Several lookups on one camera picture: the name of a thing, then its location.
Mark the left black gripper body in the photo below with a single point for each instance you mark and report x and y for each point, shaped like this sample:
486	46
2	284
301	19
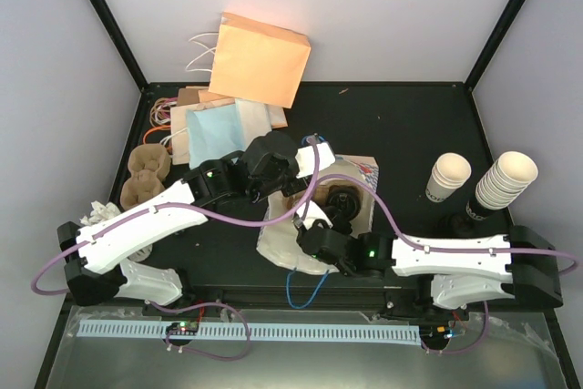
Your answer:
301	186

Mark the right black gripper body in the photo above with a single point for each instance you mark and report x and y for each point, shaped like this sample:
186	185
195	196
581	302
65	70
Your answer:
346	270

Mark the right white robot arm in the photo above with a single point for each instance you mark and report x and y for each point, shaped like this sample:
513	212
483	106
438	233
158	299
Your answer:
519	266

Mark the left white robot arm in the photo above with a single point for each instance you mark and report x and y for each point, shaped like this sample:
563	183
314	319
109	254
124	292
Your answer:
98	268

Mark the white paper bag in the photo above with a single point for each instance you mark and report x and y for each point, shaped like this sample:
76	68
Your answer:
254	120

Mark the light blue paper bag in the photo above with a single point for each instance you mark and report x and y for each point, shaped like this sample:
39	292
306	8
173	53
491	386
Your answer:
213	133

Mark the beige kraft paper bag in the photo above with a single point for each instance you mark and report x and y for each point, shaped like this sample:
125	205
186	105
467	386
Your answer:
178	126

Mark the orange paper bag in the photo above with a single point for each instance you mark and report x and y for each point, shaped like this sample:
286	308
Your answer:
258	62

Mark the brown flat paper bag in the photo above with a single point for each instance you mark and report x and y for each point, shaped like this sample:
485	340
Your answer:
192	95

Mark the brown pulp cup carrier stack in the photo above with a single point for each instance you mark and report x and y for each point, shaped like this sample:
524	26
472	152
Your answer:
148	166

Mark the short stack paper cups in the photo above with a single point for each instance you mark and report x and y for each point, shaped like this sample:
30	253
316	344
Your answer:
449	173

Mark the tall stack paper cups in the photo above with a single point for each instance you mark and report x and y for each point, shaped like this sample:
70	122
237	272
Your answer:
507	178

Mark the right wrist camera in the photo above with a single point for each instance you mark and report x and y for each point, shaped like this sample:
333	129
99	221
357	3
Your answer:
308	214

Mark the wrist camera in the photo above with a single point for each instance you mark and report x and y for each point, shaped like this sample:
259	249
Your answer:
308	214
309	161

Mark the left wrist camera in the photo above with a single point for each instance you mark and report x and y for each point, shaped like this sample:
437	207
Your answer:
309	161

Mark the light blue cable duct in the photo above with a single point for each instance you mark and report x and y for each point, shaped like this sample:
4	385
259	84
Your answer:
254	332

